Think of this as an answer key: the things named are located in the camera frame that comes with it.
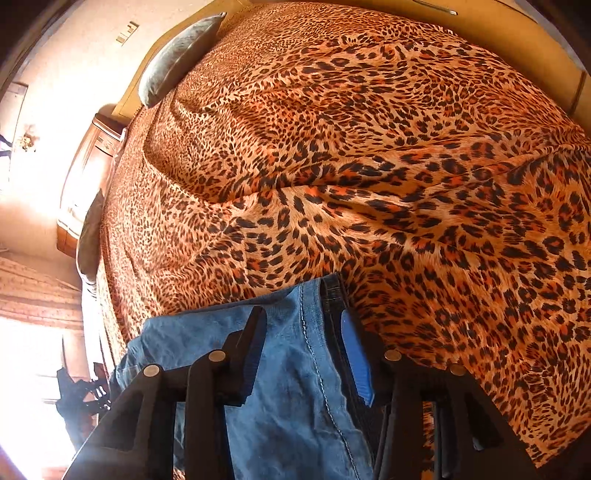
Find blue denim pants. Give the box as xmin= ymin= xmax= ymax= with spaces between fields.
xmin=110 ymin=274 xmax=383 ymax=479

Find pink patterned curtain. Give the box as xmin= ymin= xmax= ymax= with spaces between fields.
xmin=0 ymin=258 xmax=83 ymax=331

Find dark cushion at bedside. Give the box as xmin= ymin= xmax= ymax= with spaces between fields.
xmin=76 ymin=190 xmax=104 ymax=283

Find wooden nightstand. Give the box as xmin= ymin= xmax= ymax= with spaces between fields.
xmin=56 ymin=113 xmax=125 ymax=258

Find leopard print bedspread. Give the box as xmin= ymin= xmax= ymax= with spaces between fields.
xmin=97 ymin=2 xmax=590 ymax=466

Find grey pillow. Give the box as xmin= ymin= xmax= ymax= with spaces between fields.
xmin=137 ymin=12 xmax=226 ymax=108

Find wooden headboard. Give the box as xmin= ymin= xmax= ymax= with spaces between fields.
xmin=110 ymin=1 xmax=590 ymax=136

